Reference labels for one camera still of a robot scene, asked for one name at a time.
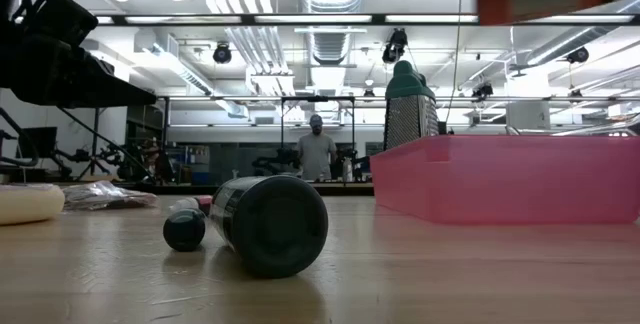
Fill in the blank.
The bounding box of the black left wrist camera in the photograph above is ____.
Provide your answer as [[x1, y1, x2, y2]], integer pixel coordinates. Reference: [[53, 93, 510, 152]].
[[27, 0, 100, 48]]

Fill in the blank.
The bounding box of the clear plastic food bag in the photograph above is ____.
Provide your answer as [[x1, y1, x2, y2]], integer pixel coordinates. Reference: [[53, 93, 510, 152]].
[[62, 180, 160, 211]]

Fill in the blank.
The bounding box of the pink plastic tray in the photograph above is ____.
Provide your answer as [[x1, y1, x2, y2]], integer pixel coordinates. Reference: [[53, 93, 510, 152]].
[[369, 134, 640, 225]]

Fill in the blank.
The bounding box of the black overhead light bar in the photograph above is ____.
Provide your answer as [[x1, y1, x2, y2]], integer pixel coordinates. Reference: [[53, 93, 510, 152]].
[[92, 12, 481, 27]]

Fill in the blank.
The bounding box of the person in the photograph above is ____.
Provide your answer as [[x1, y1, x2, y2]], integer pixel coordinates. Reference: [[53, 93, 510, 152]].
[[295, 113, 339, 181]]

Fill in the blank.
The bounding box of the small black cap bottle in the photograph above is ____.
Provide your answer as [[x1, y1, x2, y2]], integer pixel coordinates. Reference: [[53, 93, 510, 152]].
[[162, 195, 214, 253]]

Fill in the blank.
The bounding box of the thin hanging black cable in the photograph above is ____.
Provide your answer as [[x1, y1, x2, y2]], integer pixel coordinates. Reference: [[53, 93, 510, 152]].
[[444, 0, 464, 125]]

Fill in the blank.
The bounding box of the black frame stand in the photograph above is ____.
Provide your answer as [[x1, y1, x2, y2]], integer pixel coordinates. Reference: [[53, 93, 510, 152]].
[[279, 95, 357, 165]]

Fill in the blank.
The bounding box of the black monitor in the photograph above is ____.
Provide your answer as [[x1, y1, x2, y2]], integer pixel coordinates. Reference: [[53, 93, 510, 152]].
[[17, 126, 59, 160]]

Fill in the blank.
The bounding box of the cream rounded object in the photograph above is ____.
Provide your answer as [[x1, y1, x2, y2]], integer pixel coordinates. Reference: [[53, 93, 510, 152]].
[[0, 183, 66, 226]]

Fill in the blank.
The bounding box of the large black bottle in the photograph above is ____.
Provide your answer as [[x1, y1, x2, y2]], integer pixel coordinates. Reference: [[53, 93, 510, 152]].
[[208, 175, 330, 280]]

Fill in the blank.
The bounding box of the black ceiling spotlight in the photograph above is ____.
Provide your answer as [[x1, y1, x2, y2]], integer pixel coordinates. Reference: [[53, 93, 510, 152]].
[[471, 82, 495, 103], [212, 42, 233, 65], [567, 46, 590, 65], [381, 27, 409, 64]]

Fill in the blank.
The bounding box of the black table frame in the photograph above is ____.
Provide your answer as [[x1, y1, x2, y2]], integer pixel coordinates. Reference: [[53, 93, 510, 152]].
[[57, 181, 375, 197]]

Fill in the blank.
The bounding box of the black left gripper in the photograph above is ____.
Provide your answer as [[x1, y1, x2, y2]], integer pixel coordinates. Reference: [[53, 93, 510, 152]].
[[0, 26, 158, 108]]

